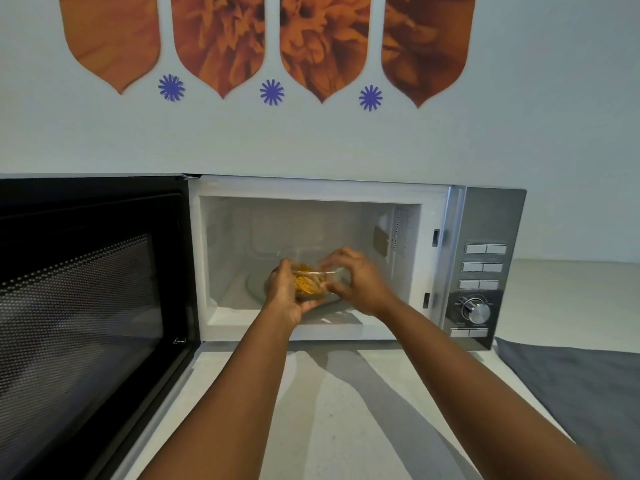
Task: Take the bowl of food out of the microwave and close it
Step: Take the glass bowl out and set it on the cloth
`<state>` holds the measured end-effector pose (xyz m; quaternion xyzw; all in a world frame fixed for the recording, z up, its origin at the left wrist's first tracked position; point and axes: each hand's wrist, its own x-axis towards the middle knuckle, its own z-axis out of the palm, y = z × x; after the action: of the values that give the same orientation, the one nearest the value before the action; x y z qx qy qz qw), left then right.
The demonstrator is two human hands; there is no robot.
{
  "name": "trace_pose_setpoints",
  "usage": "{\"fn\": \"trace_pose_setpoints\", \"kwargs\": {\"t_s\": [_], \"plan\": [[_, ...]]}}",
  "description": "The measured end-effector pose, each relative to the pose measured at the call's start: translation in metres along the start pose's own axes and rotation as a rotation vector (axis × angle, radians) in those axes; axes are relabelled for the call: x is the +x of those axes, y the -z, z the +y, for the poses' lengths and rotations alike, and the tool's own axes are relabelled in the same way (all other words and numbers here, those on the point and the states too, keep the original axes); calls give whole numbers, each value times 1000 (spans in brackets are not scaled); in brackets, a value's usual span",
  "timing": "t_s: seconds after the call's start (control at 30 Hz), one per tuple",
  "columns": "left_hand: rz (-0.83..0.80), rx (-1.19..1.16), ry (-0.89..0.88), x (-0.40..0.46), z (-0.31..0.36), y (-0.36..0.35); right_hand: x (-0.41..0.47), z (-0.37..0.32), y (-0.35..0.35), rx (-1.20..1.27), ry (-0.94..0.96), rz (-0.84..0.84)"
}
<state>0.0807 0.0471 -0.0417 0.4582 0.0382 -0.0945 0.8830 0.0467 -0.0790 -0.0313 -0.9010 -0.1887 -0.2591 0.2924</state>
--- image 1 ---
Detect gray cloth mat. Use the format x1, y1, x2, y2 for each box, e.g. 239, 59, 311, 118
494, 337, 640, 480

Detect white silver microwave oven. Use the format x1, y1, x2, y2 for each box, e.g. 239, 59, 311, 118
183, 174, 527, 352

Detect clear glass bowl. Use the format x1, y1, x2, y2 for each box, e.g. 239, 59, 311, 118
276, 246, 346, 303

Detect person's right forearm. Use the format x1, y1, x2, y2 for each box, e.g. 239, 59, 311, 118
378, 299, 617, 480

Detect person's left forearm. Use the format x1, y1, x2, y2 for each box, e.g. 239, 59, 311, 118
138, 307, 297, 480

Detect silver microwave dial knob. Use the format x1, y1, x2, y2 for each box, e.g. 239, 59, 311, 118
462, 297, 492, 325

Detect person's left hand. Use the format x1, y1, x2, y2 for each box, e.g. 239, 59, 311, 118
262, 258, 326, 328

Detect yellow noodles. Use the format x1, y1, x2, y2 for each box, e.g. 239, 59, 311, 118
291, 264, 327, 301

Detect black microwave door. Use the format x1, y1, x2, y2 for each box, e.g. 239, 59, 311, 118
0, 174, 202, 480

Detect orange flower wall decal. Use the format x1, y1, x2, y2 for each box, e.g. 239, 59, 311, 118
170, 0, 266, 100
58, 0, 162, 95

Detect person's right hand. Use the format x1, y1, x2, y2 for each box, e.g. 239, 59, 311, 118
319, 247, 402, 318

